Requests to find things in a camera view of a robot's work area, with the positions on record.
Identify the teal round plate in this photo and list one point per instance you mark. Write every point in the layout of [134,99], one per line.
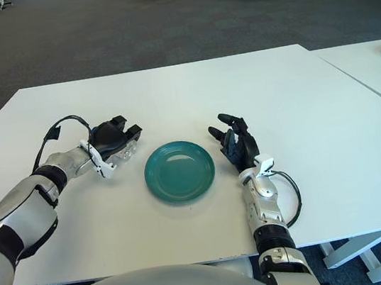
[180,172]

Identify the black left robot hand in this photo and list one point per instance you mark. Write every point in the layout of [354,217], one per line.
[110,136]

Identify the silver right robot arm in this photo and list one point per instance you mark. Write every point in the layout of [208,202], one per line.
[264,203]

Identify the white right wrist connector housing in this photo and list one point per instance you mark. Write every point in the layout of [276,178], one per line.
[265,165]

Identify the white wrist connector housing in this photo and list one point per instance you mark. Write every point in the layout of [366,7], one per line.
[105,169]
[265,165]

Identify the clear plastic water bottle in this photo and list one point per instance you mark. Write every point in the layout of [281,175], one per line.
[125,153]

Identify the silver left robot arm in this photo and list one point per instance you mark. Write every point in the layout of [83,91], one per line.
[25,210]

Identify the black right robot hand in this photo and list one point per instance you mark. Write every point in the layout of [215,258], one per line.
[241,145]

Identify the white left wrist connector housing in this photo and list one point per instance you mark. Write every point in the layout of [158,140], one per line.
[105,169]

